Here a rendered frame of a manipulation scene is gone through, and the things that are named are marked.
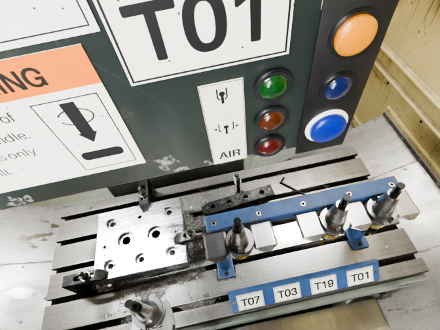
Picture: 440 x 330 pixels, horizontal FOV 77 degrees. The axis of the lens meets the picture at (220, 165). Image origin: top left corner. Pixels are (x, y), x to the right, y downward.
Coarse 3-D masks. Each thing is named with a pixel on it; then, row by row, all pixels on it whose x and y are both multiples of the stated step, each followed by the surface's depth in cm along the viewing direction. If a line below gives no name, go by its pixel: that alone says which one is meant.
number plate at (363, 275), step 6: (348, 270) 81; (354, 270) 81; (360, 270) 81; (366, 270) 81; (372, 270) 81; (348, 276) 81; (354, 276) 81; (360, 276) 82; (366, 276) 82; (372, 276) 82; (348, 282) 82; (354, 282) 82; (360, 282) 82; (366, 282) 82
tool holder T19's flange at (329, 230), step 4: (324, 212) 64; (320, 216) 63; (324, 216) 63; (348, 216) 63; (320, 220) 63; (324, 220) 63; (348, 220) 62; (324, 224) 62; (348, 224) 62; (324, 228) 62; (328, 228) 62; (332, 228) 62; (340, 228) 62; (344, 228) 61; (328, 232) 63; (332, 232) 62; (336, 232) 61; (340, 232) 63
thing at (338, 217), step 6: (336, 204) 57; (348, 204) 57; (330, 210) 60; (336, 210) 58; (342, 210) 57; (330, 216) 60; (336, 216) 59; (342, 216) 58; (330, 222) 61; (336, 222) 60; (342, 222) 60; (336, 228) 61
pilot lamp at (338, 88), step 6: (342, 78) 19; (348, 78) 19; (330, 84) 19; (336, 84) 19; (342, 84) 19; (348, 84) 19; (330, 90) 20; (336, 90) 20; (342, 90) 20; (348, 90) 20; (330, 96) 20; (336, 96) 20; (342, 96) 20
